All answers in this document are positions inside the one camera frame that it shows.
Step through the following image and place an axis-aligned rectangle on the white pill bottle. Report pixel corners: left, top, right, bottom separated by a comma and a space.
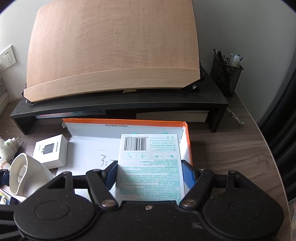
0, 159, 11, 170

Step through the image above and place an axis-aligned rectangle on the white plug-in diffuser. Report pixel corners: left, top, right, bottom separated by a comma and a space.
9, 153, 54, 198

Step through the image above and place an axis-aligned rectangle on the blue tin box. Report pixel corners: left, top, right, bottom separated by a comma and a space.
0, 189, 20, 205

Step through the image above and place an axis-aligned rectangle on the white diffuser with bottle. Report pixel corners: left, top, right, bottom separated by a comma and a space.
0, 137, 21, 163

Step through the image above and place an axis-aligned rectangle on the white charger retail box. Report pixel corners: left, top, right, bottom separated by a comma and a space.
33, 134, 68, 169

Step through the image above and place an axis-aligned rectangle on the teal white carton box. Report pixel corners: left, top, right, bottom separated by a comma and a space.
115, 133, 185, 203

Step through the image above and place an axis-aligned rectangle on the stack of books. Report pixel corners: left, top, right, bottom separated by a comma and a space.
0, 78, 10, 114

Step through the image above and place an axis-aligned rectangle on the orange white box lid tray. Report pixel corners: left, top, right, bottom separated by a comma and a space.
55, 118, 194, 202

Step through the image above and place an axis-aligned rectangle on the pen on table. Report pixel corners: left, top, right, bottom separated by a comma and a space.
226, 108, 244, 126

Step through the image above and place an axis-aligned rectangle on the book under riser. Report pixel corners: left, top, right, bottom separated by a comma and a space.
35, 110, 106, 119

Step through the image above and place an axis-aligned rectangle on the black monitor riser shelf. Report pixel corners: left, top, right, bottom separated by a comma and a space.
10, 70, 228, 135

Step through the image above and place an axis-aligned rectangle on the black mesh pen holder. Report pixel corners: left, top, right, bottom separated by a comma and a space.
210, 48, 244, 98

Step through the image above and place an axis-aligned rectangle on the wooden book stand board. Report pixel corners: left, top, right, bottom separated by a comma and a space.
23, 1, 200, 102

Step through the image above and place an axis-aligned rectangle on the white wall socket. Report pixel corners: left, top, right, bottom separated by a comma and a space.
1, 45, 17, 71

